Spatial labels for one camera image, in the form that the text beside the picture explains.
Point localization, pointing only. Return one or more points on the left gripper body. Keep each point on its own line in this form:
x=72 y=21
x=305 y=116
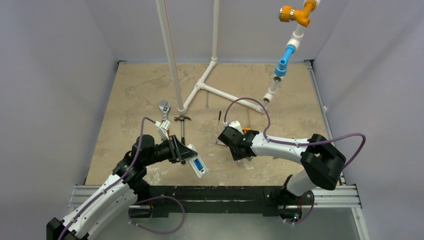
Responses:
x=163 y=152

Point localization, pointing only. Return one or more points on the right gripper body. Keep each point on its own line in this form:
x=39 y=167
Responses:
x=230 y=142

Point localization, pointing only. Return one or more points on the blue battery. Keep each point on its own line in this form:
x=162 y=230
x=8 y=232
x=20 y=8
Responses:
x=198 y=164
x=202 y=165

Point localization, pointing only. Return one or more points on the white remote control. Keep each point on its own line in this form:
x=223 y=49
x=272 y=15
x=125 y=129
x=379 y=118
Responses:
x=196 y=171

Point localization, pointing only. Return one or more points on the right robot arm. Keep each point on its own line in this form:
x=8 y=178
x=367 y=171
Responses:
x=322 y=162

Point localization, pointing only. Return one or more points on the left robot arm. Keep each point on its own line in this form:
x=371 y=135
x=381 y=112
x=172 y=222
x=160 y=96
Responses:
x=124 y=187

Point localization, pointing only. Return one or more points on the small black screwdriver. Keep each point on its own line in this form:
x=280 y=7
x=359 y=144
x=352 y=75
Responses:
x=219 y=117

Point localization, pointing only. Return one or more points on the red adjustable wrench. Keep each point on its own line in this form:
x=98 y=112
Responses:
x=164 y=108

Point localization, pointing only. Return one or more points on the small silver spanner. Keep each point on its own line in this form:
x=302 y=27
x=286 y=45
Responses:
x=206 y=100

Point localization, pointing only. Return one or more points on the blue pipe fitting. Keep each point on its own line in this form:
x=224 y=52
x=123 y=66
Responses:
x=282 y=66

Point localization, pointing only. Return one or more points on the orange pipe valve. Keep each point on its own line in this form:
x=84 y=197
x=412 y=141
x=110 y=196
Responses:
x=302 y=16

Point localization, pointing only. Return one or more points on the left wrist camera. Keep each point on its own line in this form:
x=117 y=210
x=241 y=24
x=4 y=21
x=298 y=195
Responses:
x=163 y=129

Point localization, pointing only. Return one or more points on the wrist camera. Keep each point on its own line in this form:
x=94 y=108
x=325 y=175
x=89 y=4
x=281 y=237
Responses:
x=163 y=129
x=234 y=124

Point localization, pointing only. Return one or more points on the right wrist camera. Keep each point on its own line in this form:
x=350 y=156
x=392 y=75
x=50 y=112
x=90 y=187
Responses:
x=234 y=124

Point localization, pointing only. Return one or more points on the black handled hammer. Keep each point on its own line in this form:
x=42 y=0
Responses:
x=182 y=119

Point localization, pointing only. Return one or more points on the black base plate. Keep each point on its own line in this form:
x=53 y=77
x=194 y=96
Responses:
x=269 y=201

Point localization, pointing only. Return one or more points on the aluminium rail frame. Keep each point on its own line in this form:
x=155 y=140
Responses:
x=336 y=215

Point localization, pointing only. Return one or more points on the white pvc pipe frame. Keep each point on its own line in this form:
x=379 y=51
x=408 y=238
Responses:
x=182 y=106

